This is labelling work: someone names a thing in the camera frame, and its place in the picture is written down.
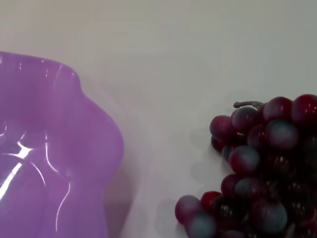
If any dark red grape bunch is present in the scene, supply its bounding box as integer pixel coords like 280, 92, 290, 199
174, 93, 317, 238

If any purple wavy plastic bowl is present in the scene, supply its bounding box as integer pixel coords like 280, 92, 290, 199
0, 51, 124, 238

